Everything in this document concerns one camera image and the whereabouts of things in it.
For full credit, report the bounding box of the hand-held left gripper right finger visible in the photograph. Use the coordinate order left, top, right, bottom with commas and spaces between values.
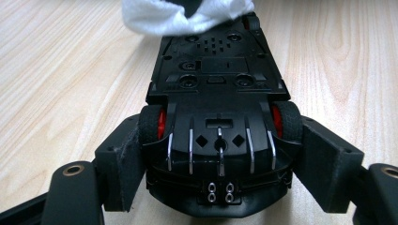
291, 114, 366, 215

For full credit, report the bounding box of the blue toy car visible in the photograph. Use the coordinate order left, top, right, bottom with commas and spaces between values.
137, 11, 305, 219

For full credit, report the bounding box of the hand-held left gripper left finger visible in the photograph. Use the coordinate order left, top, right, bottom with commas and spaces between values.
93, 113, 147, 214

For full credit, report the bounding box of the white wet wipe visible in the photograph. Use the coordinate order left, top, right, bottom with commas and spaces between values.
120, 0, 256, 38

